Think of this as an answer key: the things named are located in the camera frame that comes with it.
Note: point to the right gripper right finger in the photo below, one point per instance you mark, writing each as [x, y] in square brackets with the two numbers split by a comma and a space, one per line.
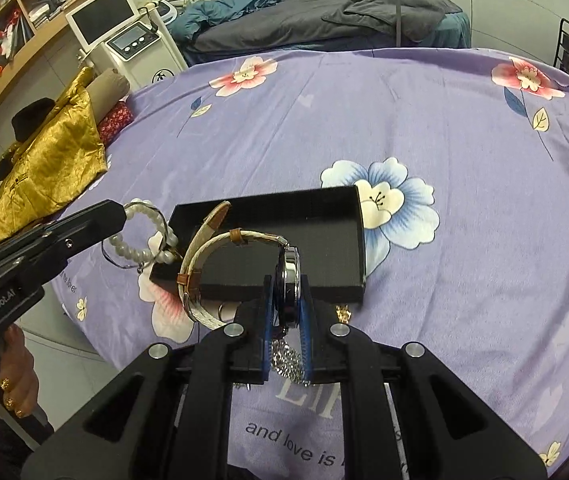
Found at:
[405, 414]

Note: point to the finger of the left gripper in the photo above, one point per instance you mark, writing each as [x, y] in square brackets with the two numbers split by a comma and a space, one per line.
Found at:
[71, 235]

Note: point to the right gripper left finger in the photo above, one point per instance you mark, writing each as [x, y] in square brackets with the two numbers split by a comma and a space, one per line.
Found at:
[167, 415]

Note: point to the silver hoop earrings pair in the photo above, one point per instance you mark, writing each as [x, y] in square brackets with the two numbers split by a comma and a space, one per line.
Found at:
[227, 310]

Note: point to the gold flower earring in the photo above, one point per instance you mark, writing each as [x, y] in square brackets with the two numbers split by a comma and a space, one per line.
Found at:
[344, 314]

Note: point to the watch with tan leather strap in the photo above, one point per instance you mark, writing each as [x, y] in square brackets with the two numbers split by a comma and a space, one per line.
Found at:
[228, 265]

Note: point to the left hand gold nails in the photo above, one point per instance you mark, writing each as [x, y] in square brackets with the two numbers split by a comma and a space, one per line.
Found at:
[18, 379]

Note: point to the gold satin cloth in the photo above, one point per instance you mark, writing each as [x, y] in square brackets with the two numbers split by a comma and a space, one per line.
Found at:
[63, 157]

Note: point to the black hat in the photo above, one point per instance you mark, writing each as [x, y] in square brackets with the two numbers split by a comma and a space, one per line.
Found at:
[24, 124]

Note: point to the red patterned cloth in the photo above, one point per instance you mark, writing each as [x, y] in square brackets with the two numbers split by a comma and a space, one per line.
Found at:
[118, 118]

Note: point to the beige bolster pillow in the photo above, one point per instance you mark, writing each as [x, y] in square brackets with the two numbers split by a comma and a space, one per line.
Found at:
[105, 91]

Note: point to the white monitor machine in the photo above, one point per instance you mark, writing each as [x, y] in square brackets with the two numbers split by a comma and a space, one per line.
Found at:
[134, 41]

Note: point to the teal blanket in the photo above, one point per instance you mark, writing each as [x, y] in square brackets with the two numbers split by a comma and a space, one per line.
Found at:
[204, 14]

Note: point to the purple floral bed sheet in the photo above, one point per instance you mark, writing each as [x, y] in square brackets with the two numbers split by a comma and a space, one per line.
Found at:
[459, 160]

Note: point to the dark grey blanket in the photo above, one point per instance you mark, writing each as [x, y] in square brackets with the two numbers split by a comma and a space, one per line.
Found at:
[419, 17]

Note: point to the lamp stand pole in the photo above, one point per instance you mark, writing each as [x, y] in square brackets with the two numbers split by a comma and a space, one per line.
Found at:
[398, 25]

